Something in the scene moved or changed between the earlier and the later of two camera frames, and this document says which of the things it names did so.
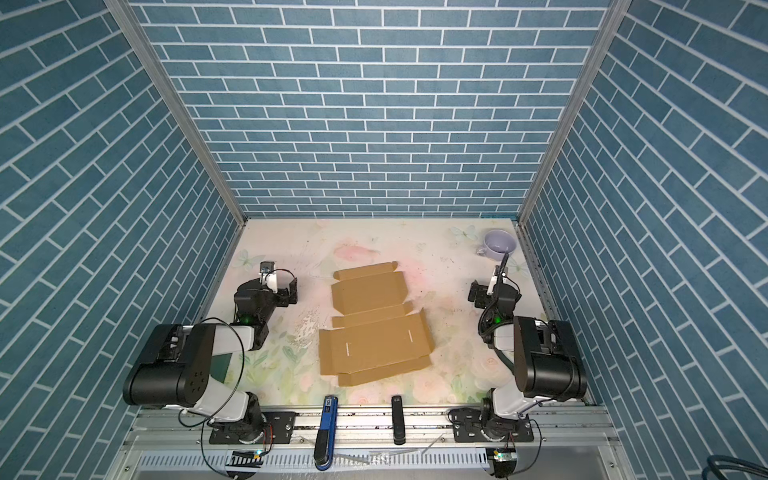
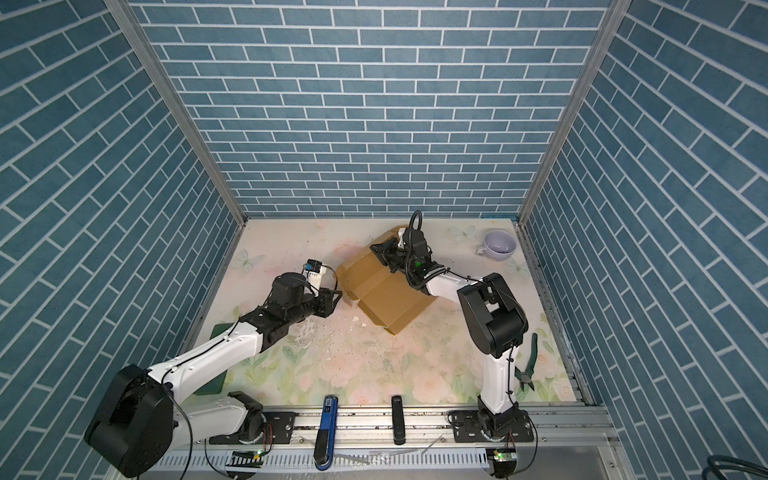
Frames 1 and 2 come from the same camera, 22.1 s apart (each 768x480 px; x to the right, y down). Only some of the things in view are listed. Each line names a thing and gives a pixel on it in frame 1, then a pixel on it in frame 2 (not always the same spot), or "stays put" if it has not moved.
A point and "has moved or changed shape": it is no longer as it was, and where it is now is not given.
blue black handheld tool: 324,441 stays put
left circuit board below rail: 245,458 stays put
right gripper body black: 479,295 to 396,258
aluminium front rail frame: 166,443 stays put
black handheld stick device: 398,420 stays put
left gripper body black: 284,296 to 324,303
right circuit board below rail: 504,461 stays put
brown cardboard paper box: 378,333 has moved or changed shape
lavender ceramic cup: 497,243 stays put
